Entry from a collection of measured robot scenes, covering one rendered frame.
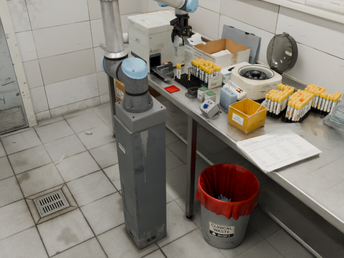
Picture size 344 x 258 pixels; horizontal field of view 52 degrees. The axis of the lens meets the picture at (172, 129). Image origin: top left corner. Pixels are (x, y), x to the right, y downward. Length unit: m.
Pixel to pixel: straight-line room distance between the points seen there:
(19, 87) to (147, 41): 1.55
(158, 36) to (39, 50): 1.45
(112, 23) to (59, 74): 1.91
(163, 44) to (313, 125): 1.02
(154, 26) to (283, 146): 1.06
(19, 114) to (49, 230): 1.35
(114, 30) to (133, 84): 0.26
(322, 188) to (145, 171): 0.88
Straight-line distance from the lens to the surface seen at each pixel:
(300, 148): 1.67
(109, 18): 1.66
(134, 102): 1.70
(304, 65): 2.17
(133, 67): 1.64
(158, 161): 1.90
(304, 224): 2.21
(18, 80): 3.38
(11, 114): 3.50
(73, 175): 2.89
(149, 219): 2.16
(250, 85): 1.95
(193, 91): 2.04
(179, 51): 2.07
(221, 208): 2.01
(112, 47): 1.71
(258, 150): 1.60
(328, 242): 2.16
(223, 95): 1.89
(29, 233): 2.56
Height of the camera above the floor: 1.82
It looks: 33 degrees down
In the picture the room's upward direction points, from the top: straight up
